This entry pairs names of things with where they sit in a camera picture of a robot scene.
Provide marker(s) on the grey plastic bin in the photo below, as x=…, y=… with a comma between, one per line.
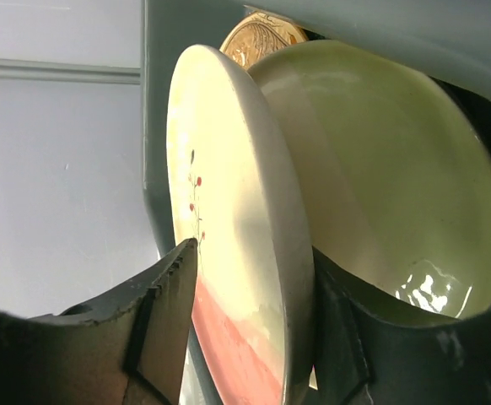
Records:
x=447, y=41

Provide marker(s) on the cream leaf pattern plate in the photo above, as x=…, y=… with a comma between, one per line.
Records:
x=258, y=35

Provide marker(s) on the cream green plate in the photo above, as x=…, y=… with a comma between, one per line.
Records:
x=396, y=182

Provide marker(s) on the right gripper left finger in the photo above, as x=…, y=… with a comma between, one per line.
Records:
x=125, y=346

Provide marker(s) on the pink and cream plate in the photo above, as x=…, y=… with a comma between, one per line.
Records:
x=234, y=189

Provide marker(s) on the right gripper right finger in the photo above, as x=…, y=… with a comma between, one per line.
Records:
x=374, y=349

